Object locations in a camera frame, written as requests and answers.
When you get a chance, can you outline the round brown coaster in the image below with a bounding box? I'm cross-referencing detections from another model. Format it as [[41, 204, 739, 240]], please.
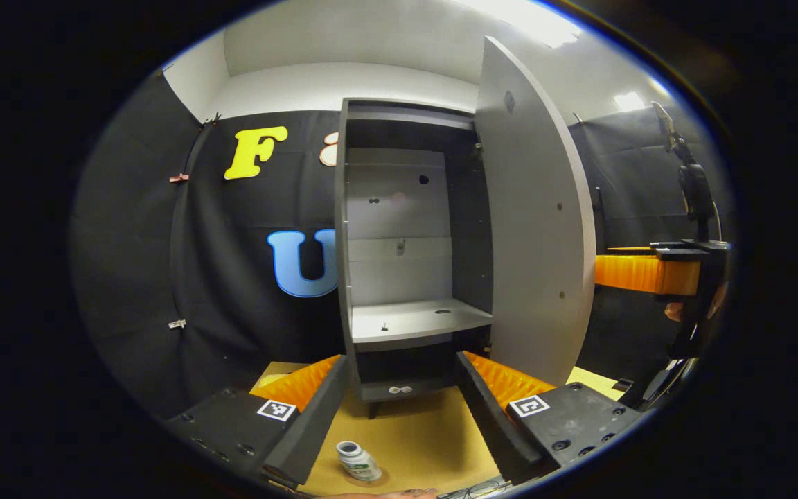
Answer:
[[347, 466, 392, 487]]

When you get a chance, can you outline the long ceiling light panel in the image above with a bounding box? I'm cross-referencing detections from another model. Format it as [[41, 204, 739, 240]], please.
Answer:
[[454, 0, 583, 49]]

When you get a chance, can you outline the white bottle green label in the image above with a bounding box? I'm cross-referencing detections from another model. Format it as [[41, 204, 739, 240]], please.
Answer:
[[335, 441, 384, 482]]

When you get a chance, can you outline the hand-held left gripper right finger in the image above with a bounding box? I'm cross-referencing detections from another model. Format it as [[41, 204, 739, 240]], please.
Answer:
[[456, 350, 646, 484]]

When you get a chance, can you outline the dark grey cabinet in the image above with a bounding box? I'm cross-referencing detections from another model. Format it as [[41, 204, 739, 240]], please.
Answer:
[[333, 97, 497, 420]]

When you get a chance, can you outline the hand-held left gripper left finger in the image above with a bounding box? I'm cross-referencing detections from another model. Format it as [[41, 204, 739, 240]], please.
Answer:
[[163, 353, 348, 487]]

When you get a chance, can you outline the black backdrop cloth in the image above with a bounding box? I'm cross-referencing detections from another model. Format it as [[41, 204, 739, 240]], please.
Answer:
[[70, 69, 736, 417]]

